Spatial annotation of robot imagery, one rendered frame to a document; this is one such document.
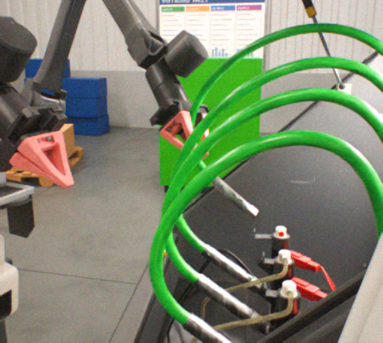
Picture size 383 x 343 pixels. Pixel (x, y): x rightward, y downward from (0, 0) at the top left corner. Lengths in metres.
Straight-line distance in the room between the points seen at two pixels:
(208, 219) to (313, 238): 0.25
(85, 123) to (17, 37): 6.44
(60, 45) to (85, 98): 5.79
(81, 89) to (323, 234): 6.17
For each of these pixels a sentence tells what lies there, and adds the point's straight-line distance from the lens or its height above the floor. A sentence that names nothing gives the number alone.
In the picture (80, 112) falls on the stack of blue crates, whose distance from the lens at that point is 6.97.
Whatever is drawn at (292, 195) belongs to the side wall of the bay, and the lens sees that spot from 0.99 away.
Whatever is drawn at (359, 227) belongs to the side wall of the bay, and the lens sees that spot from 1.04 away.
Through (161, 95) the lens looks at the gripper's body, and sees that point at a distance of 0.78.
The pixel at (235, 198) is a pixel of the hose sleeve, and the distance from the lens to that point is 0.74.
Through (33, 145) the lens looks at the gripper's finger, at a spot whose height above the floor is 1.27.
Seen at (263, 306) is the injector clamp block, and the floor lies 0.98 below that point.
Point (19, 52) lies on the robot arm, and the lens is 0.57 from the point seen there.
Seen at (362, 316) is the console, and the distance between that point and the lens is 0.31.
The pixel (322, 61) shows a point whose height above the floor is 1.37.
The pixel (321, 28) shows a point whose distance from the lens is 0.66.
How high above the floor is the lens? 1.39
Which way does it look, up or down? 14 degrees down
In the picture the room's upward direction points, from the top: straight up
